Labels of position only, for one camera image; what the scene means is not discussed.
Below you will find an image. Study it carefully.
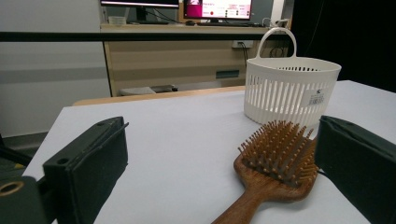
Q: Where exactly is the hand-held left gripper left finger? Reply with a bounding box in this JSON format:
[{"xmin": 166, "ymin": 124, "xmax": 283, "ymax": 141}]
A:
[{"xmin": 42, "ymin": 116, "xmax": 130, "ymax": 224}]

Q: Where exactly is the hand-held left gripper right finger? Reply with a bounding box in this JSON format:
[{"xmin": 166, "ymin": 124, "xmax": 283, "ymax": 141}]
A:
[{"xmin": 314, "ymin": 115, "xmax": 396, "ymax": 224}]

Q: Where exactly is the wooden paddle hairbrush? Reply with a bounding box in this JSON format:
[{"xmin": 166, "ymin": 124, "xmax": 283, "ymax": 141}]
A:
[{"xmin": 211, "ymin": 119, "xmax": 320, "ymax": 224}]

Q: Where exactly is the white slotted plastic basket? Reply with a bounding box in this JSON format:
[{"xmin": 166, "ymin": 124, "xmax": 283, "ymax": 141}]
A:
[{"xmin": 243, "ymin": 27, "xmax": 343, "ymax": 129}]

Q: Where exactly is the white table mat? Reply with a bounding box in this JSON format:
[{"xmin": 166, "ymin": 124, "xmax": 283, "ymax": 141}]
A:
[{"xmin": 22, "ymin": 79, "xmax": 396, "ymax": 224}]

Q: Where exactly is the black curtain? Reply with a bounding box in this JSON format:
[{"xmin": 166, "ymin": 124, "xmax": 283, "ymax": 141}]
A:
[{"xmin": 289, "ymin": 0, "xmax": 396, "ymax": 93}]

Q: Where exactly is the light wooden desk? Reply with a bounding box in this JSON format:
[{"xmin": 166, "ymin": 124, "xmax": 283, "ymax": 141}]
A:
[{"xmin": 100, "ymin": 22, "xmax": 294, "ymax": 97}]

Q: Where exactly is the clear plastic container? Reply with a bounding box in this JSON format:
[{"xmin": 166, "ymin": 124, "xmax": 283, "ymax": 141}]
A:
[{"xmin": 107, "ymin": 15, "xmax": 128, "ymax": 26}]

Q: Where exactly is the black computer monitor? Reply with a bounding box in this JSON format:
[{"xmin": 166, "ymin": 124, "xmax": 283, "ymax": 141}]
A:
[{"xmin": 100, "ymin": 0, "xmax": 180, "ymax": 23}]

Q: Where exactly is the white power outlet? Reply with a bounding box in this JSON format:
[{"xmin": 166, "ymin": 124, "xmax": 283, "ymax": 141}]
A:
[{"xmin": 231, "ymin": 40, "xmax": 255, "ymax": 49}]

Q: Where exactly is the black keyboard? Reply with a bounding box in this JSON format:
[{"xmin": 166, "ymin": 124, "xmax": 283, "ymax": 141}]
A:
[{"xmin": 196, "ymin": 21, "xmax": 262, "ymax": 28}]

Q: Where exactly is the computer monitor with pink screen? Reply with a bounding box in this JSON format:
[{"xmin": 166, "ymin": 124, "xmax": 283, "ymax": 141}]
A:
[{"xmin": 182, "ymin": 0, "xmax": 253, "ymax": 21}]

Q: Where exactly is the black horizontal frame bar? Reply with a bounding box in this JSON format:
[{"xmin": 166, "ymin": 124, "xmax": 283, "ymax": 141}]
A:
[{"xmin": 0, "ymin": 31, "xmax": 291, "ymax": 43}]

